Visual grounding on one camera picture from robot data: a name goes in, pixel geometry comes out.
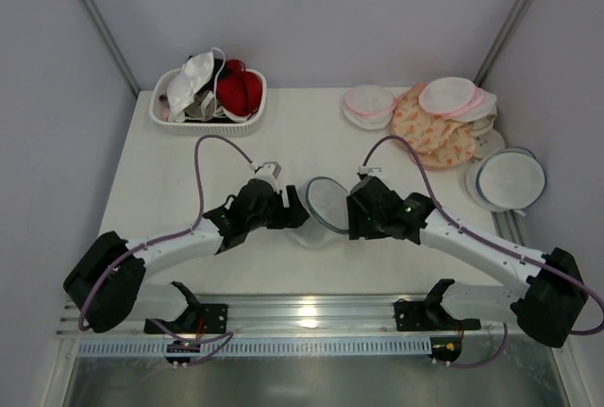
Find white mesh laundry bag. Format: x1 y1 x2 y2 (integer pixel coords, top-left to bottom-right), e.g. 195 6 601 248
288 176 348 248

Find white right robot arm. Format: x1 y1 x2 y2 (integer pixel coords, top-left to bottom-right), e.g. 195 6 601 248
346 176 588 348

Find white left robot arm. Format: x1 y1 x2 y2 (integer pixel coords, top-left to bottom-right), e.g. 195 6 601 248
63 178 310 334

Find orange floral laundry bag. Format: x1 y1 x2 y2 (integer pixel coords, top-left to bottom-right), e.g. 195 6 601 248
390 83 477 170

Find pink trimmed bag left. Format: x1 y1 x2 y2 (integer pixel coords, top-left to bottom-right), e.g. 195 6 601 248
342 85 395 130

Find pink trimmed bag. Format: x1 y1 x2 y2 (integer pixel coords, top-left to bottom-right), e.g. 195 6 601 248
418 76 496 123
342 85 395 130

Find beige bra in basket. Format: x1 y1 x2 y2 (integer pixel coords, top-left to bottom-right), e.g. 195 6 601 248
184 91 226 122

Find red bra in basket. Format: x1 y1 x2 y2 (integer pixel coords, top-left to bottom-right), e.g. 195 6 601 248
217 59 263 122

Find grey trimmed laundry bag stack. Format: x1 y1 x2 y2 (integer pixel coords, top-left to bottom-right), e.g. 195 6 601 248
465 146 547 214

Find pink trimmed bag right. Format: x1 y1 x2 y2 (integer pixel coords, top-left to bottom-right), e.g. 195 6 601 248
418 76 496 123

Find white bra in basket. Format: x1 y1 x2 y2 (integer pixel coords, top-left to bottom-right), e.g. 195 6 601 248
166 47 227 123

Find white perforated plastic basket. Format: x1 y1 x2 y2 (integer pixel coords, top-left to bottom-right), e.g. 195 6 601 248
149 67 269 138

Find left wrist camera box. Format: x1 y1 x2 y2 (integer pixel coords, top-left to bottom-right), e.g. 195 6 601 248
254 161 281 191

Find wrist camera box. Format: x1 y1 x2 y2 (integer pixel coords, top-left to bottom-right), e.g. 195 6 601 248
254 161 281 191
357 165 383 179

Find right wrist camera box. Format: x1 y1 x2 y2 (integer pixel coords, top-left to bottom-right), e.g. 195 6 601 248
357 165 383 179

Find aluminium mounting rail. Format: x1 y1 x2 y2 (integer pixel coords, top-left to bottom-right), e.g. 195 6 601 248
56 293 496 340

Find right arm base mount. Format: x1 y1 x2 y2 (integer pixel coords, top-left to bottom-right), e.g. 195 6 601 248
394 299 481 331

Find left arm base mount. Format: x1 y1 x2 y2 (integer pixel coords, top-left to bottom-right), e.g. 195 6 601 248
143 303 228 335

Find grey slotted cable duct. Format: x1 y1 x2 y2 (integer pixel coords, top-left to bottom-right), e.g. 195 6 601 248
76 336 433 358

